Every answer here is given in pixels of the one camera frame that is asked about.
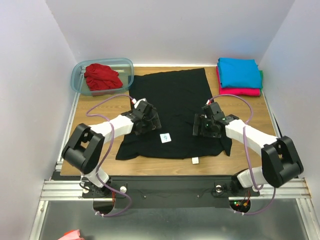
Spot black t shirt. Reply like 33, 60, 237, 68
115, 68, 232, 161

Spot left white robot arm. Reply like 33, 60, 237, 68
61, 98, 162, 197

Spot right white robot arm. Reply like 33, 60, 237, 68
192, 102, 304, 195

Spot folded pink t shirt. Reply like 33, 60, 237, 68
216, 67, 261, 97

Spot folded blue t shirt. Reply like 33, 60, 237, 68
217, 57, 262, 89

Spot clear blue plastic bin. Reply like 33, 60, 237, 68
70, 58, 134, 96

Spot red t shirt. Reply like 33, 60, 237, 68
84, 63, 123, 91

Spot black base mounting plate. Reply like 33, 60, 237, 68
79, 175, 260, 212

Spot folded green t shirt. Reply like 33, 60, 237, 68
259, 70, 264, 91

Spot pink cloth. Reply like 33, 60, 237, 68
58, 229, 83, 240

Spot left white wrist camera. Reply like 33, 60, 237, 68
132, 98, 147, 108

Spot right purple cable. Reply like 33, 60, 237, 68
206, 94, 277, 216

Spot purple cable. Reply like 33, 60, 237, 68
85, 94, 133, 218
206, 94, 277, 216

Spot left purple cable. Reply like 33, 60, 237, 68
85, 94, 133, 218

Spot aluminium frame rail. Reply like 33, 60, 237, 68
39, 178, 88, 201

